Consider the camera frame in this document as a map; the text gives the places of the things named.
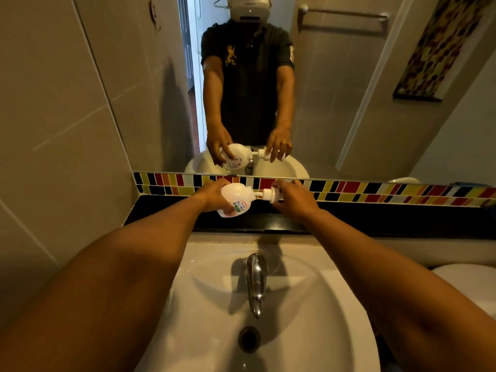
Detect white ceramic sink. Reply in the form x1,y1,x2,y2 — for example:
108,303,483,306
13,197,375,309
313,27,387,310
134,242,382,372

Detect person's left forearm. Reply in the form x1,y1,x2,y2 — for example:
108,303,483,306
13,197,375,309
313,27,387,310
0,195,206,372

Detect person's left hand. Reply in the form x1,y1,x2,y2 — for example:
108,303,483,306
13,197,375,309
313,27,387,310
192,178,236,214

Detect wall mirror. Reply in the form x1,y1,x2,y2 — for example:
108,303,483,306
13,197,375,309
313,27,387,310
72,0,496,187

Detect black stone ledge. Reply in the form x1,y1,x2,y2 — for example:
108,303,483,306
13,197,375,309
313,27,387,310
124,195,496,241

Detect person's right hand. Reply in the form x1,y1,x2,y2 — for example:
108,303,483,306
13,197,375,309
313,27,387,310
271,179,321,223

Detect person's right forearm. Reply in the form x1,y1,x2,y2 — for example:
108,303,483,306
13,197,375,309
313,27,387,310
304,209,496,372

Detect chrome faucet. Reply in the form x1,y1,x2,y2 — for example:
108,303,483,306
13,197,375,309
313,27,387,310
245,253,269,320

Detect white toilet tank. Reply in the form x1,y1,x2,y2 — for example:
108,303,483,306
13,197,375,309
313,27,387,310
432,263,496,320

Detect white pump soap bottle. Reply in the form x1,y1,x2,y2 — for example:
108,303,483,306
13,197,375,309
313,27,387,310
217,183,283,218

